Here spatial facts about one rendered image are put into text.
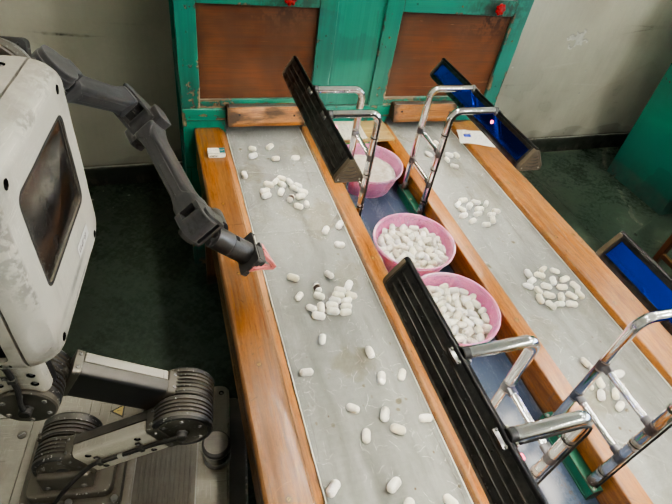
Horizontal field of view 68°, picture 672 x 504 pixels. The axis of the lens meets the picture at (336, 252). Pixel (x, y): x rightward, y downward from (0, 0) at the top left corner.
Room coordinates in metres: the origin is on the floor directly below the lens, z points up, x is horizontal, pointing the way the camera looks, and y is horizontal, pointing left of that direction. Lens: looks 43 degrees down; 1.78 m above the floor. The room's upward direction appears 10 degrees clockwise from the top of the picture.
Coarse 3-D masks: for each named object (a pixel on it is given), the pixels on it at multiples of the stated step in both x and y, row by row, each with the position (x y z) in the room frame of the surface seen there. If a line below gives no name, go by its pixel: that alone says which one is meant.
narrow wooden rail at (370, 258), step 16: (304, 128) 1.79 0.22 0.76; (320, 160) 1.58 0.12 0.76; (336, 192) 1.40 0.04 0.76; (352, 208) 1.33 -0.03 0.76; (352, 224) 1.25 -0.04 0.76; (352, 240) 1.19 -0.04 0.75; (368, 240) 1.18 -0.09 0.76; (368, 256) 1.11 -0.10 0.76; (368, 272) 1.05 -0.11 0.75; (384, 272) 1.05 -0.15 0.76; (384, 288) 0.99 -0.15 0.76; (384, 304) 0.94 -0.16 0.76; (400, 320) 0.88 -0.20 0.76; (400, 336) 0.83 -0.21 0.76; (416, 368) 0.74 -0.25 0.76; (432, 400) 0.66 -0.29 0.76; (448, 432) 0.58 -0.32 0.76; (448, 448) 0.56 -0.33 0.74; (464, 464) 0.52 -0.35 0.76; (464, 480) 0.49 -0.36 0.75; (480, 496) 0.46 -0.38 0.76
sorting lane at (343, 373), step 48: (240, 144) 1.63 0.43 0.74; (288, 144) 1.69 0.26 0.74; (288, 192) 1.39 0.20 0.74; (288, 240) 1.14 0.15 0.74; (336, 240) 1.18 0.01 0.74; (288, 288) 0.95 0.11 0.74; (288, 336) 0.78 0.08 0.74; (336, 336) 0.81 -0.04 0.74; (384, 336) 0.84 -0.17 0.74; (336, 384) 0.67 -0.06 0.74; (384, 384) 0.69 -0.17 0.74; (336, 432) 0.55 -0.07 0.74; (384, 432) 0.57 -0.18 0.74; (432, 432) 0.59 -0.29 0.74; (384, 480) 0.46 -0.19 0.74; (432, 480) 0.48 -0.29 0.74
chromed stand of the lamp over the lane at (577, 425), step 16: (528, 336) 0.59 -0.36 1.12; (448, 352) 0.54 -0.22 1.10; (464, 352) 0.53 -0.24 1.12; (480, 352) 0.54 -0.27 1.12; (496, 352) 0.55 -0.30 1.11; (528, 352) 0.59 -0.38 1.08; (512, 368) 0.60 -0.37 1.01; (512, 384) 0.59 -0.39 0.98; (496, 400) 0.59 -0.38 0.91; (528, 416) 0.53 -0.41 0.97; (560, 416) 0.44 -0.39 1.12; (576, 416) 0.45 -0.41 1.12; (496, 432) 0.40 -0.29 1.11; (512, 432) 0.40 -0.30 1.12; (528, 432) 0.40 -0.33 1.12; (544, 432) 0.41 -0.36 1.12; (560, 432) 0.42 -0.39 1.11; (576, 432) 0.45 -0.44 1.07; (544, 448) 0.47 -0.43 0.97; (560, 448) 0.45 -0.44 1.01; (544, 464) 0.45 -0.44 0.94
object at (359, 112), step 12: (360, 96) 1.47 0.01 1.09; (360, 108) 1.47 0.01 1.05; (360, 120) 1.48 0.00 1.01; (372, 132) 1.34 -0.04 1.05; (360, 144) 1.41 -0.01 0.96; (372, 144) 1.34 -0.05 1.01; (372, 156) 1.33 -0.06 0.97; (348, 192) 1.49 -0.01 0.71; (360, 192) 1.34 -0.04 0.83; (360, 204) 1.34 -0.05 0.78; (360, 216) 1.33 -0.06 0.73
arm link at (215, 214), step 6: (204, 210) 0.84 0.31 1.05; (210, 210) 0.86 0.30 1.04; (216, 210) 0.94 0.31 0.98; (210, 216) 0.84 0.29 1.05; (216, 216) 0.86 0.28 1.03; (222, 216) 0.92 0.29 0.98; (216, 222) 0.84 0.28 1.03; (222, 222) 0.86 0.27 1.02; (216, 228) 0.84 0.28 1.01; (180, 234) 0.81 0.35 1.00; (210, 234) 0.83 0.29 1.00; (186, 240) 0.81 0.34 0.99; (198, 240) 0.83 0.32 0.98; (204, 240) 0.82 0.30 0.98; (198, 246) 0.81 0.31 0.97
